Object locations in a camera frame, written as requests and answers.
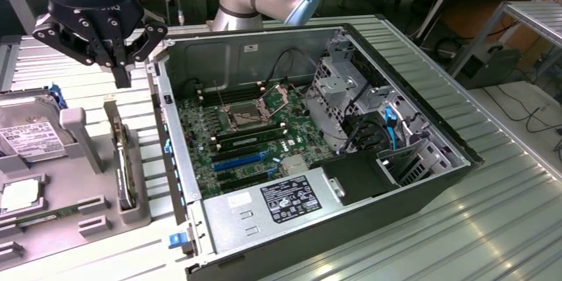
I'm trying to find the graphics card with silver bracket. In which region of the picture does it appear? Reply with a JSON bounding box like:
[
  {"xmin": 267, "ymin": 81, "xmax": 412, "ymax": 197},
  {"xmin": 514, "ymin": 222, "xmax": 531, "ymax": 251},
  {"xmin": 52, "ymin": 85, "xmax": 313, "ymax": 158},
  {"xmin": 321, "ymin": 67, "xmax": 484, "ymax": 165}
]
[{"xmin": 103, "ymin": 95, "xmax": 145, "ymax": 211}]

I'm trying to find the open black PC case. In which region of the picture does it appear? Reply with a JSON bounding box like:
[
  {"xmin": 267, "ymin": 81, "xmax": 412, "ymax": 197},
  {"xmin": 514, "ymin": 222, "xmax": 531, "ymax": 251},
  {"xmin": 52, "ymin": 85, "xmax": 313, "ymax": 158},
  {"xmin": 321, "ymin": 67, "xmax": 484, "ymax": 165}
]
[{"xmin": 144, "ymin": 23, "xmax": 484, "ymax": 281}]

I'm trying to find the thin metal locking lever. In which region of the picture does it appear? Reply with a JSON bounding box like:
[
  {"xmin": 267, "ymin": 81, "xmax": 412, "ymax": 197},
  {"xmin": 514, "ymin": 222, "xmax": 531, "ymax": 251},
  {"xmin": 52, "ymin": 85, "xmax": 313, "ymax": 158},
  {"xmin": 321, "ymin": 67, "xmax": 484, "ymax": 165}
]
[{"xmin": 212, "ymin": 80, "xmax": 229, "ymax": 113}]

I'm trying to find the silver hard disk drive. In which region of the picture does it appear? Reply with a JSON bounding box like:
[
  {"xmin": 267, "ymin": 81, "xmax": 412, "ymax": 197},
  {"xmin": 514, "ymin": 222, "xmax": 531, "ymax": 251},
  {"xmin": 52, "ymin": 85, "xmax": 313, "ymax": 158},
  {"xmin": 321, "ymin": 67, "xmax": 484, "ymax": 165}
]
[{"xmin": 0, "ymin": 88, "xmax": 70, "ymax": 163}]

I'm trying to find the CPU socket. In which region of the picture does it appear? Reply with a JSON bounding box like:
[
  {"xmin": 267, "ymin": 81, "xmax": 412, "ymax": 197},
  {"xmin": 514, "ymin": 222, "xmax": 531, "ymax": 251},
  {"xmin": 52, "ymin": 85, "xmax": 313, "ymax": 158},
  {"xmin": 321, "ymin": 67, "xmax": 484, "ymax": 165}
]
[{"xmin": 221, "ymin": 99, "xmax": 276, "ymax": 130}]

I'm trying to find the metal socket cover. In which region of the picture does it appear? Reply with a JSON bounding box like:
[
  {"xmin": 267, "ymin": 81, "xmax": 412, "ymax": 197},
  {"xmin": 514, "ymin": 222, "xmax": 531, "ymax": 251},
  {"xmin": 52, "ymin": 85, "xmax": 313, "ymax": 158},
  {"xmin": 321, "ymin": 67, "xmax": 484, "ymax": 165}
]
[{"xmin": 257, "ymin": 83, "xmax": 293, "ymax": 111}]

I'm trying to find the black-labelled RAM stick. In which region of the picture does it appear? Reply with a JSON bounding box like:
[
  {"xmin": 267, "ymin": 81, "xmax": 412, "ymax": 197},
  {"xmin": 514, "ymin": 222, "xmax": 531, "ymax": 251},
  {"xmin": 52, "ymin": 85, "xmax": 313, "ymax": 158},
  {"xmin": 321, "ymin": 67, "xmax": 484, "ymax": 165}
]
[{"xmin": 216, "ymin": 130, "xmax": 285, "ymax": 151}]

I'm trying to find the green motherboard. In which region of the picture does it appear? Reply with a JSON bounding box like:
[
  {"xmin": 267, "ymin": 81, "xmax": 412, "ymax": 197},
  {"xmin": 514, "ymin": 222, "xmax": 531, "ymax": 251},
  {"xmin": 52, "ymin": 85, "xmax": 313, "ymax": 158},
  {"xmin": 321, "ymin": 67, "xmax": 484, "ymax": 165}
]
[{"xmin": 177, "ymin": 82, "xmax": 329, "ymax": 196}]

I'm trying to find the silver disk bay cage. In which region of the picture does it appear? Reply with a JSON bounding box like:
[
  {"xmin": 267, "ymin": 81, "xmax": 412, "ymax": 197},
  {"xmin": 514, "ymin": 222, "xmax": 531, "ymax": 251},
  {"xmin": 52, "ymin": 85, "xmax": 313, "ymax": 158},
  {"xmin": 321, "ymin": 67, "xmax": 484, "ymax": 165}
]
[{"xmin": 305, "ymin": 39, "xmax": 399, "ymax": 151}]

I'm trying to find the grey parts rack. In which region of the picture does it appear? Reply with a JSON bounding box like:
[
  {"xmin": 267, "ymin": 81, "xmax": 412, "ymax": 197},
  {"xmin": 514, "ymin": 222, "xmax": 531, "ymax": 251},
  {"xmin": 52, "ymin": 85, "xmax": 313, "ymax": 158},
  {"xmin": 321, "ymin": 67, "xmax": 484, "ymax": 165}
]
[{"xmin": 0, "ymin": 107, "xmax": 152, "ymax": 262}]

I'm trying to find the silver CPU chip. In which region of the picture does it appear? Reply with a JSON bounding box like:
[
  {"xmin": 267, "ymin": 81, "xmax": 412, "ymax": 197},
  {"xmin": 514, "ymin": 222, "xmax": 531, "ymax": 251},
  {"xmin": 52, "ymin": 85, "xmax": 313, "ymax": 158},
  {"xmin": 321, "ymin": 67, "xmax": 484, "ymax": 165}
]
[{"xmin": 0, "ymin": 182, "xmax": 42, "ymax": 211}]

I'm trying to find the black expansion slot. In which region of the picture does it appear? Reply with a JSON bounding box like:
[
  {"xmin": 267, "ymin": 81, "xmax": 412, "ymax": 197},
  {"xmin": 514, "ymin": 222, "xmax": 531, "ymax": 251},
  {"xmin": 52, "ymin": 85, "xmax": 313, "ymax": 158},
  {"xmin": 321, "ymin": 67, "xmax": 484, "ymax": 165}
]
[{"xmin": 219, "ymin": 174, "xmax": 271, "ymax": 193}]

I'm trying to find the silver chipset heatsink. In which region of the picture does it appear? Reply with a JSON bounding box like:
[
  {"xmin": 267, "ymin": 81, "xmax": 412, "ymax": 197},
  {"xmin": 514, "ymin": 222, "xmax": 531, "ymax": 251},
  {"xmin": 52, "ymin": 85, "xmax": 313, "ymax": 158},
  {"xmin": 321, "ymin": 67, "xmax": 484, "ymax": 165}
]
[{"xmin": 280, "ymin": 155, "xmax": 309, "ymax": 175}]

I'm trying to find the green RAM stick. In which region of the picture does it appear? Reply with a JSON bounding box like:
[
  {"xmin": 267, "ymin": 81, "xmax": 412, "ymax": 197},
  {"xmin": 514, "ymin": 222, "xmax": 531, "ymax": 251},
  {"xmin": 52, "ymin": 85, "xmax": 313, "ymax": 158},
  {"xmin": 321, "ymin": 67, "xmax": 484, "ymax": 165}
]
[{"xmin": 12, "ymin": 204, "xmax": 81, "ymax": 226}]

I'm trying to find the silver power supply unit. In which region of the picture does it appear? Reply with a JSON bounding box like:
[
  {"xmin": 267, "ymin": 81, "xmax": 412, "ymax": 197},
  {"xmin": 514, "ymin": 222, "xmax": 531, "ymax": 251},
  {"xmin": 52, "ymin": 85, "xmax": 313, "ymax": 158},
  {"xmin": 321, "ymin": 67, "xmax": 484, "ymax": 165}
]
[{"xmin": 201, "ymin": 167, "xmax": 348, "ymax": 253}]

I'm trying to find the blue case latch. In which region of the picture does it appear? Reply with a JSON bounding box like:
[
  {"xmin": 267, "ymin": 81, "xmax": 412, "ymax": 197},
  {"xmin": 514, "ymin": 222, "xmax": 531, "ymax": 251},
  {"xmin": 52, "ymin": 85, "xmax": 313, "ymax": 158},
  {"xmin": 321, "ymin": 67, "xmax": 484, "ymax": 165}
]
[{"xmin": 168, "ymin": 233, "xmax": 188, "ymax": 249}]

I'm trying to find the grey box device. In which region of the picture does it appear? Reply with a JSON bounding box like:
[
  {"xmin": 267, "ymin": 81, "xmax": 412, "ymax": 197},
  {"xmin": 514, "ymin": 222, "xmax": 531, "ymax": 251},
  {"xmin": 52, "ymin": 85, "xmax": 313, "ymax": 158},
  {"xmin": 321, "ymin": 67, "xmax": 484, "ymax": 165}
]
[{"xmin": 452, "ymin": 43, "xmax": 523, "ymax": 89}]

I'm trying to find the blue disk bracket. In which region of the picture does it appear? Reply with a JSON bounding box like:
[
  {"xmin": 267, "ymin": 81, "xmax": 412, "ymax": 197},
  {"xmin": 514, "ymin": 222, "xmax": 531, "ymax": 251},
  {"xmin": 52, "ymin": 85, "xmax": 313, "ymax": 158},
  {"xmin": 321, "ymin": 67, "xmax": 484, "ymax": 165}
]
[{"xmin": 48, "ymin": 83, "xmax": 68, "ymax": 111}]

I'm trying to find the black looped wire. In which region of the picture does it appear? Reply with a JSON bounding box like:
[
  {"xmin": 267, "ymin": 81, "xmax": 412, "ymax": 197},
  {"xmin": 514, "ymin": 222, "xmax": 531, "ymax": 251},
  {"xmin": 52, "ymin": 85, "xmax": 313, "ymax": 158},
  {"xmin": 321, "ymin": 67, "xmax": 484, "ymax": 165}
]
[{"xmin": 268, "ymin": 48, "xmax": 319, "ymax": 84}]

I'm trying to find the black power wire bundle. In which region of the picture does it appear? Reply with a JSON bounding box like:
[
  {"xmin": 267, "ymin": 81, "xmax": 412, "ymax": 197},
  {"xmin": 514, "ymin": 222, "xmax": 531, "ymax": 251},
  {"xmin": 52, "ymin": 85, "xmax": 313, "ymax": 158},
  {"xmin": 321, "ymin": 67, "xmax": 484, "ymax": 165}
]
[{"xmin": 340, "ymin": 112, "xmax": 392, "ymax": 154}]

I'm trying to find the blue disk wire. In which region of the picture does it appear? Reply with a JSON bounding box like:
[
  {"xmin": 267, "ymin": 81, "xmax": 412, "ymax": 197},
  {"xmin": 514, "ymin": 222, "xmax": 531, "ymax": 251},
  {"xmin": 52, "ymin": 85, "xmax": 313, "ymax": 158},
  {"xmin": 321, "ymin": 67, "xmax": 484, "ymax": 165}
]
[{"xmin": 382, "ymin": 105, "xmax": 402, "ymax": 154}]

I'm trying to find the aluminium frame table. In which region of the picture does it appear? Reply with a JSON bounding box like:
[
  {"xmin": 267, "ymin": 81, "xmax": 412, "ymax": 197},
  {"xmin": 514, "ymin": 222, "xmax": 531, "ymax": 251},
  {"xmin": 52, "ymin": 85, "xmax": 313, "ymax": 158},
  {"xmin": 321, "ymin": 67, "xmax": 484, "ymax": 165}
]
[{"xmin": 446, "ymin": 0, "xmax": 562, "ymax": 176}]

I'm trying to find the black floor cable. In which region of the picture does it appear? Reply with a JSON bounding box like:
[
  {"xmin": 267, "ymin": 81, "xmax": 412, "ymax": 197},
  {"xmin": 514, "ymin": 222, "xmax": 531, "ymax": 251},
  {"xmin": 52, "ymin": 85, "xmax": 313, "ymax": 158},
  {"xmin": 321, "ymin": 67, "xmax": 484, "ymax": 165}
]
[{"xmin": 495, "ymin": 83, "xmax": 562, "ymax": 134}]

